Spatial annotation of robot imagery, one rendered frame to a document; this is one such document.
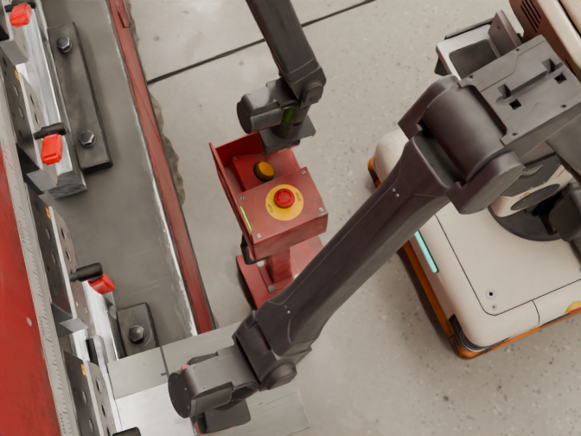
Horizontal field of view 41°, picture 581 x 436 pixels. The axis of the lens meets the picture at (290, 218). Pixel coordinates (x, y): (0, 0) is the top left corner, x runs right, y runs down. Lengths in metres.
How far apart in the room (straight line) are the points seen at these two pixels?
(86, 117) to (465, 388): 1.29
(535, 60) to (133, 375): 0.75
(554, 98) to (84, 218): 0.92
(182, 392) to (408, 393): 1.31
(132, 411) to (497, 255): 1.12
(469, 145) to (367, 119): 1.73
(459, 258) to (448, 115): 1.31
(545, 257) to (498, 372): 0.38
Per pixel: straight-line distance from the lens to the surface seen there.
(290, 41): 1.18
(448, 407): 2.21
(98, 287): 1.03
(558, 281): 2.05
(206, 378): 0.94
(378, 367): 2.20
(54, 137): 1.01
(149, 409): 1.19
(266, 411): 1.17
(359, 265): 0.79
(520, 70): 0.72
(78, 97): 1.48
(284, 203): 1.44
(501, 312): 1.99
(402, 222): 0.75
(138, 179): 1.42
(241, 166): 1.54
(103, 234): 1.40
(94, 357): 1.23
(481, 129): 0.69
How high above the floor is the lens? 2.17
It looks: 71 degrees down
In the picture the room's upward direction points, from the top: 2 degrees counter-clockwise
